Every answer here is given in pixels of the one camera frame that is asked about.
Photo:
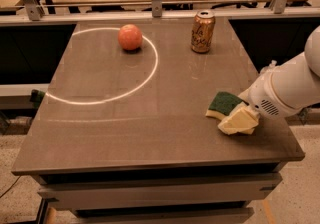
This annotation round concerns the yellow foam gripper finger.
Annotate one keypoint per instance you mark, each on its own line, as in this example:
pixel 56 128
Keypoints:
pixel 242 119
pixel 244 95

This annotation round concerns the green and yellow sponge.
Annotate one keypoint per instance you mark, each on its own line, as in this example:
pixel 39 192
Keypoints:
pixel 223 104

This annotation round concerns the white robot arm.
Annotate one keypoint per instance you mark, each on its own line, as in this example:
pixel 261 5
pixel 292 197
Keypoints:
pixel 280 91

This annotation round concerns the red apple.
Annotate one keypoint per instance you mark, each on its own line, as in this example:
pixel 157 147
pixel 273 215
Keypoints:
pixel 130 37

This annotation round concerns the clear plastic bottle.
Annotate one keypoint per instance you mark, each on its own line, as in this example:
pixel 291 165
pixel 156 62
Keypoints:
pixel 272 65

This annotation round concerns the gold soda can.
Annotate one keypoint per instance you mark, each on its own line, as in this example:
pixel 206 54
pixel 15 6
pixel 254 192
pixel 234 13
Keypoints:
pixel 202 31

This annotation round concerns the lower metal drawer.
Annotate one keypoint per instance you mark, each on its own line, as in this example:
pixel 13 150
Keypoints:
pixel 166 216

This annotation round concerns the metal drawer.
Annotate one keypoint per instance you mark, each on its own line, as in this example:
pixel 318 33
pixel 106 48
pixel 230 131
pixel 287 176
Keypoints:
pixel 166 216
pixel 160 192

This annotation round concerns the upper metal drawer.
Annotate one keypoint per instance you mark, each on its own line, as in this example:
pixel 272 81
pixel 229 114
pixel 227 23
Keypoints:
pixel 160 192

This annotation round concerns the green bottle at table edge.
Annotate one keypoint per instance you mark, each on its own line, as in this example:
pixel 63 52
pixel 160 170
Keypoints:
pixel 37 96

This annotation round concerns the horizontal metal rail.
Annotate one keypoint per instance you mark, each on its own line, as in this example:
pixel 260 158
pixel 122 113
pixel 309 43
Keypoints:
pixel 254 13

